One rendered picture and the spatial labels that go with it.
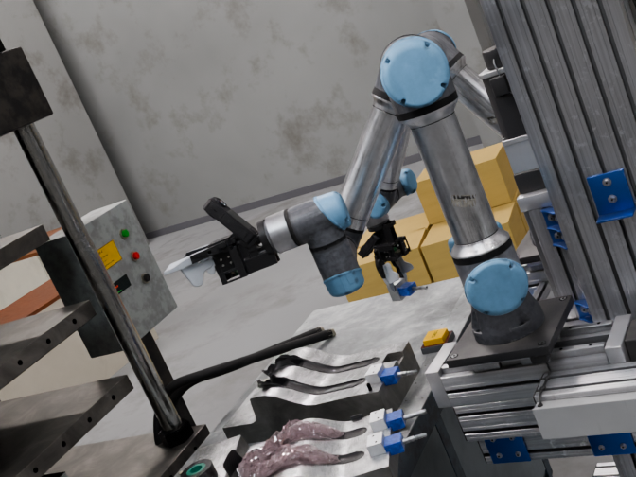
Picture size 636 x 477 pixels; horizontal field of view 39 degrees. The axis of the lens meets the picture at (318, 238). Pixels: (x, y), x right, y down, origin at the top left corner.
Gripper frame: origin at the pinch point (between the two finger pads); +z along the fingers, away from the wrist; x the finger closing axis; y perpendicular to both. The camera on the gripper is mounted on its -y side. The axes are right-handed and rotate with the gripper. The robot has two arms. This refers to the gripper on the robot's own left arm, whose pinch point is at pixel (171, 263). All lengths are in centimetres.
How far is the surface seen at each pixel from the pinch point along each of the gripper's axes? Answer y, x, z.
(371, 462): 58, 20, -18
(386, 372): 49, 51, -24
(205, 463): 48, 27, 20
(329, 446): 55, 30, -8
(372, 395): 52, 46, -19
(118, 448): 55, 95, 70
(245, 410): 51, 70, 19
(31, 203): -64, 734, 347
